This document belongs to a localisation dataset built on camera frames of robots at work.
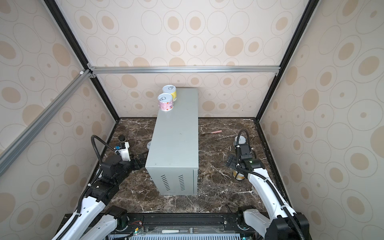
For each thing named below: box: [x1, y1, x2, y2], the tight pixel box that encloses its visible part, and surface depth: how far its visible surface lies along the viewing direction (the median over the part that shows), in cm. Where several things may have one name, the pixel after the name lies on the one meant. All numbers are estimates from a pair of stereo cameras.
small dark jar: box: [118, 135, 127, 143], surface depth 98 cm
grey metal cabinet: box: [145, 87, 199, 196], surface depth 69 cm
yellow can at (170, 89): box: [162, 84, 178, 102], surface depth 81 cm
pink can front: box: [157, 93, 174, 112], surface depth 76 cm
